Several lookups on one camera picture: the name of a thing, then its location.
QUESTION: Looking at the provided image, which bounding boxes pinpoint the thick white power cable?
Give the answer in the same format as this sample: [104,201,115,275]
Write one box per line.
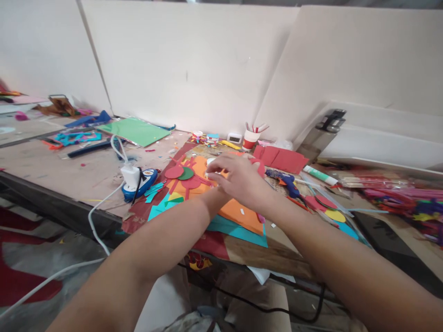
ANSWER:
[0,179,126,320]

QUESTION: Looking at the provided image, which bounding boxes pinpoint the colourful paper craft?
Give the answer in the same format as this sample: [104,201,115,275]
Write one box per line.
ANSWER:
[189,130,223,148]

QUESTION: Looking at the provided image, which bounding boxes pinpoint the brown paper bag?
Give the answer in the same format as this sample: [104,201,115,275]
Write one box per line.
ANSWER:
[33,94,76,117]

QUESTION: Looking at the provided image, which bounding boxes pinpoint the dark blue paper scraps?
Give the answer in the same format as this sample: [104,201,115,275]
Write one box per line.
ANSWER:
[64,110,113,129]

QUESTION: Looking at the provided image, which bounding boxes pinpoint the blue glue gun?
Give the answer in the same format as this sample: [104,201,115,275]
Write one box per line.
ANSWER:
[264,168,306,200]

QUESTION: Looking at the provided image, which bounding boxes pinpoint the white charger adapter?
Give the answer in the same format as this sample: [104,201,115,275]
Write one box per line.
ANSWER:
[120,165,143,191]

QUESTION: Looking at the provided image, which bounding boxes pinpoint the black cable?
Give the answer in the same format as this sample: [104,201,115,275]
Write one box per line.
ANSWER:
[211,282,328,324]

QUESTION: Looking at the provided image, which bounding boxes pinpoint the blue and white device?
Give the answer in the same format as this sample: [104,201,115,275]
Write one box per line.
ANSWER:
[122,168,159,200]

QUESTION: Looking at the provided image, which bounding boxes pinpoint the yellow paper circle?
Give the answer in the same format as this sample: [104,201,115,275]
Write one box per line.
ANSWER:
[323,208,347,223]

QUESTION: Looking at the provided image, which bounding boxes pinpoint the grey water bottle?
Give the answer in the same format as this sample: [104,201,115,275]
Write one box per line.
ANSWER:
[297,108,347,164]

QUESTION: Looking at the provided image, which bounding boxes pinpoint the white and green glue stick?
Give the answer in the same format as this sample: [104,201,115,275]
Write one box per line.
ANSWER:
[303,165,340,186]

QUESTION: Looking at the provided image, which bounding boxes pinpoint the brown cardboard work mat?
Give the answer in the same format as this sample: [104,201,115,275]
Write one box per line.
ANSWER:
[121,141,350,281]

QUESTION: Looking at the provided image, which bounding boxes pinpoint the thin white charging cable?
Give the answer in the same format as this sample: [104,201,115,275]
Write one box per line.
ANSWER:
[110,134,132,171]

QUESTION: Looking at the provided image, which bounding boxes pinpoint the person's right fingers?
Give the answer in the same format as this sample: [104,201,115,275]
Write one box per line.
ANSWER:
[206,154,243,189]

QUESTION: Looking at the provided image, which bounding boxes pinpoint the green paper sheet pack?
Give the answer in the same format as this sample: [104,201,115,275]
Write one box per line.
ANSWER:
[94,117,173,148]

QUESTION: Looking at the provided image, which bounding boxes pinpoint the pile of colourful craft pieces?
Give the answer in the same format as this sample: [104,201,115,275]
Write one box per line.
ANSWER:
[359,186,443,248]

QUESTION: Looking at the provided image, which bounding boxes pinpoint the white partition board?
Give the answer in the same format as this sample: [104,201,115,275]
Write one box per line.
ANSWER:
[77,0,301,134]

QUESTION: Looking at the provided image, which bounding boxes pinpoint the red and white paper cup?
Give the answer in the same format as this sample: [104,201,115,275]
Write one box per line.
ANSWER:
[242,129,261,151]

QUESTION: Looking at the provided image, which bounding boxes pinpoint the person's right hand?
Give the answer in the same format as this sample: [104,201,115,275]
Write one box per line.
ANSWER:
[206,153,278,213]

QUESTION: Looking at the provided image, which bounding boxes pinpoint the teal paper sheet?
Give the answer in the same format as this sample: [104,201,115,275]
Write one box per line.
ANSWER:
[148,193,269,249]

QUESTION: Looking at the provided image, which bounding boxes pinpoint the pack of wooden sticks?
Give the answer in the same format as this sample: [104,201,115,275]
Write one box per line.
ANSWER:
[330,168,443,191]

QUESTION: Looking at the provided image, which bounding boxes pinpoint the orange paper sheet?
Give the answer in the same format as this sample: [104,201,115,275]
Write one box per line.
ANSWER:
[166,154,266,237]

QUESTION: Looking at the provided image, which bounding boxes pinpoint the light blue paper cutout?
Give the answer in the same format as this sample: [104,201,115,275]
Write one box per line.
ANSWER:
[54,129,104,148]

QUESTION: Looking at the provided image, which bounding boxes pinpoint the small red paper circle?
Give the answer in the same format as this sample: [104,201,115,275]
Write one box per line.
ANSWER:
[313,195,338,211]

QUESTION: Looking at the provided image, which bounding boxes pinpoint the folded red paper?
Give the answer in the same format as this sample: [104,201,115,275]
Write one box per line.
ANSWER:
[252,144,310,175]

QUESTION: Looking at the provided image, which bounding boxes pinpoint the green paper circle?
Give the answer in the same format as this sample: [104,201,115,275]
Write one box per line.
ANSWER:
[177,166,196,182]

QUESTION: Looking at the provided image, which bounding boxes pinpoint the red plastic chair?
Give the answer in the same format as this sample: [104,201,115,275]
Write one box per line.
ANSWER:
[0,207,65,308]

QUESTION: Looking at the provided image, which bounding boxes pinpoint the black flat panel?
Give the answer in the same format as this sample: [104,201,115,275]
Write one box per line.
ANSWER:
[352,210,443,300]

